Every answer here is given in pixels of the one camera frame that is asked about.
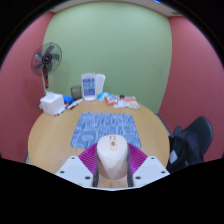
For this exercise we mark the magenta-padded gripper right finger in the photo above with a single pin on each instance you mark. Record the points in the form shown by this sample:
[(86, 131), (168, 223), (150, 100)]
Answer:
[(140, 163)]

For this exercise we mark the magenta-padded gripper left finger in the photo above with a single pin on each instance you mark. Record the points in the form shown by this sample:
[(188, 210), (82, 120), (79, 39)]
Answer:
[(85, 161)]

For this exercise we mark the white computer mouse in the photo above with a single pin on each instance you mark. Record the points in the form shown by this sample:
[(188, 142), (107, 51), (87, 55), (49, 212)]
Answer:
[(112, 156)]

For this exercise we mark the blue patterned mouse pad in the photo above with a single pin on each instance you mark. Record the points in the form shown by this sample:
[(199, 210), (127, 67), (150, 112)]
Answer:
[(100, 125)]

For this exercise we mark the black backpack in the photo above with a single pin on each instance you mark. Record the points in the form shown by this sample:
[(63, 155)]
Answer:
[(183, 150)]

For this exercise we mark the black and red marker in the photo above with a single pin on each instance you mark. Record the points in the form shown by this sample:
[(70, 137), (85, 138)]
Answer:
[(61, 110), (75, 104)]

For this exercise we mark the white snack packet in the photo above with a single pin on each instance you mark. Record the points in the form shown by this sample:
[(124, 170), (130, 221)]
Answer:
[(128, 102)]

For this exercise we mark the blue whiteboard eraser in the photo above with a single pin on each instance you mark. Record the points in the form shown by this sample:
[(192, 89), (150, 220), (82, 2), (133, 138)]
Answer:
[(68, 99)]

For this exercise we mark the white tissue box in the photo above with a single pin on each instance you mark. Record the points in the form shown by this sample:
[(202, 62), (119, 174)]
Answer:
[(51, 104)]

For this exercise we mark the orange snack packet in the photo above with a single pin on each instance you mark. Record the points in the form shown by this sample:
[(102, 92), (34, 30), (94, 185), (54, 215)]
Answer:
[(111, 100)]

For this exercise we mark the light blue packet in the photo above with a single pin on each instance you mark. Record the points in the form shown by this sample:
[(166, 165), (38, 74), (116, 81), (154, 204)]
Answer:
[(102, 96)]

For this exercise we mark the black office chair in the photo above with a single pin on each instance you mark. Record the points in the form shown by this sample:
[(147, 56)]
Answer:
[(201, 131)]

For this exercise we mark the dark mesh pen cup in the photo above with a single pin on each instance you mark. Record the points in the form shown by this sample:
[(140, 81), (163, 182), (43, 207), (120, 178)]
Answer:
[(76, 92)]

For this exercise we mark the white plastic cup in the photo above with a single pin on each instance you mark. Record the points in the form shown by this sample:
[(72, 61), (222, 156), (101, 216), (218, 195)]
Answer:
[(100, 83)]

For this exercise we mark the black standing fan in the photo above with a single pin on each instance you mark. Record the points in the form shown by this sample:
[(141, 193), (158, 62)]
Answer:
[(46, 58)]

